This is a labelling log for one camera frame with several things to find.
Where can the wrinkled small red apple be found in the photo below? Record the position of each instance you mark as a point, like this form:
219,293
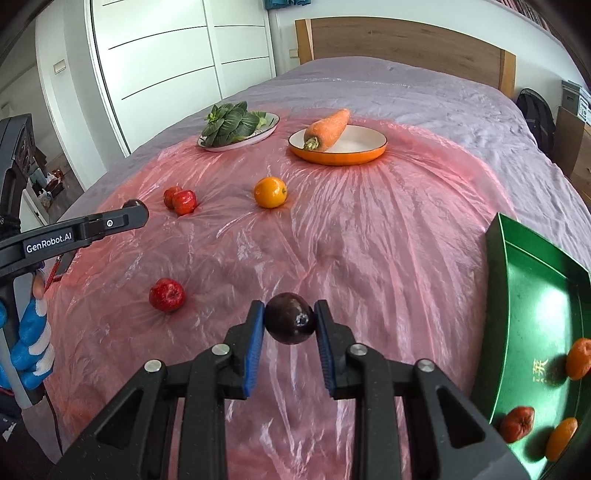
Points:
517,423

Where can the phone in red case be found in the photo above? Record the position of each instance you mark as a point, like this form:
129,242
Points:
68,259

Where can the light switch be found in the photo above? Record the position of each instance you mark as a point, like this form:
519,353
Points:
59,67

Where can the pink plastic sheet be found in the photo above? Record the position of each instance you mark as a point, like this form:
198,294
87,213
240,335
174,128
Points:
369,230

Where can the carrot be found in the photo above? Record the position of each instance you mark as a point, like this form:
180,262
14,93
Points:
328,129

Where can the wooden headboard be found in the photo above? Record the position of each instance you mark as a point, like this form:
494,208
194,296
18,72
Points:
406,46

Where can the green tray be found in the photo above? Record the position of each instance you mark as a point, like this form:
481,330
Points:
531,300

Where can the person's left hand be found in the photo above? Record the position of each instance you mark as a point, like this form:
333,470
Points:
34,341

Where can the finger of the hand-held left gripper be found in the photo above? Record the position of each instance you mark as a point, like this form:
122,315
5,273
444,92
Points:
115,222

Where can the white wardrobe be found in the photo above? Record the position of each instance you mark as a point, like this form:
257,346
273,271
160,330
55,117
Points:
161,69

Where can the white plate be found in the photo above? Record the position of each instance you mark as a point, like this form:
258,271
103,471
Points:
240,144

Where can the black backpack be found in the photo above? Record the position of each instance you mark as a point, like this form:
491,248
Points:
535,115

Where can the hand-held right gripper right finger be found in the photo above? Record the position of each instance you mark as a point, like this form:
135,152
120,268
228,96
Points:
325,350

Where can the dark plum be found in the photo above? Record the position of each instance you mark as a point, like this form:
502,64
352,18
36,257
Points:
131,204
288,318

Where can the wooden drawer cabinet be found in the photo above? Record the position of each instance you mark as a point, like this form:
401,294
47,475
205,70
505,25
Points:
577,152

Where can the green bok choy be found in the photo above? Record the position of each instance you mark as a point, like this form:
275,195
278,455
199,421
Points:
226,127

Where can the teal curtain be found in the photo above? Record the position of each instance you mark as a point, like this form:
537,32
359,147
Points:
286,3

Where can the orange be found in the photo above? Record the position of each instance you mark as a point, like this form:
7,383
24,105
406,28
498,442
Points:
580,360
561,438
270,192

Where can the orange plate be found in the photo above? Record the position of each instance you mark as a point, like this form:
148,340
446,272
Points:
360,143

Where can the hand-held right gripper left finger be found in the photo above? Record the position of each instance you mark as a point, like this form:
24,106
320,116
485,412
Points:
254,350

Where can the grey printer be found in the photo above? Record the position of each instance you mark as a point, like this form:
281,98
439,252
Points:
577,99

